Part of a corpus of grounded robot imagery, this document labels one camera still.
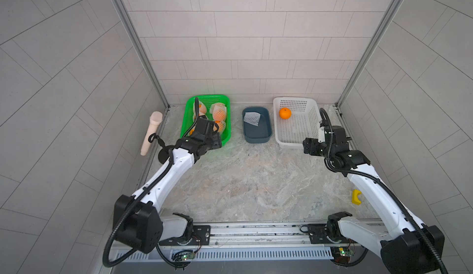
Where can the green circuit board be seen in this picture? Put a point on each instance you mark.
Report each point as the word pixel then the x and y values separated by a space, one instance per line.
pixel 342 255
pixel 184 256

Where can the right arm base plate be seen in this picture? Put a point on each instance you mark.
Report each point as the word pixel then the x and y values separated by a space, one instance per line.
pixel 318 235

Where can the white foam net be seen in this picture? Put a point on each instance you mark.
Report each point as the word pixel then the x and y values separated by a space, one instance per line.
pixel 252 118

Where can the beige microphone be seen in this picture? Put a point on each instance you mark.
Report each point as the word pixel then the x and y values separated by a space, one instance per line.
pixel 155 120

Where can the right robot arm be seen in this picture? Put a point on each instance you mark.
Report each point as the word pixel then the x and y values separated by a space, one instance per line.
pixel 406 245

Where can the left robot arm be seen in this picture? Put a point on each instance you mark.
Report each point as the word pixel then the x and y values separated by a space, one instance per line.
pixel 137 225

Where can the right green circuit board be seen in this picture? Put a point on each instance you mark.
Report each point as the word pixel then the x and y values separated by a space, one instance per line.
pixel 342 255

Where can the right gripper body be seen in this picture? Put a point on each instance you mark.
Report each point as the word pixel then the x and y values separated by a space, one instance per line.
pixel 319 149

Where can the aluminium rail frame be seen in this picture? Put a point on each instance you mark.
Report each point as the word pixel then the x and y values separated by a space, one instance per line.
pixel 254 241

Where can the white plastic basket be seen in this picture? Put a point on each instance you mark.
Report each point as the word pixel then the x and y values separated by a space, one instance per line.
pixel 303 123

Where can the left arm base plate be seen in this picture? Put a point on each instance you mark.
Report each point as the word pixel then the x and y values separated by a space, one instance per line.
pixel 195 236

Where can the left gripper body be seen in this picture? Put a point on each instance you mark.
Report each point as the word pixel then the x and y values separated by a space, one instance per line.
pixel 213 141

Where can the left green circuit board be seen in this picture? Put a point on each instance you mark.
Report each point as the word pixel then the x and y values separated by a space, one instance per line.
pixel 184 256

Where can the dark blue plastic tub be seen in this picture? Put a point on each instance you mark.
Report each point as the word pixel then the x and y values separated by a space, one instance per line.
pixel 258 134

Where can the yellow plastic block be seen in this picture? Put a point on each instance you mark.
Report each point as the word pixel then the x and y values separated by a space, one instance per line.
pixel 355 197

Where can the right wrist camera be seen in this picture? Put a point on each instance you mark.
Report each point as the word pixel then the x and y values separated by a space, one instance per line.
pixel 321 135

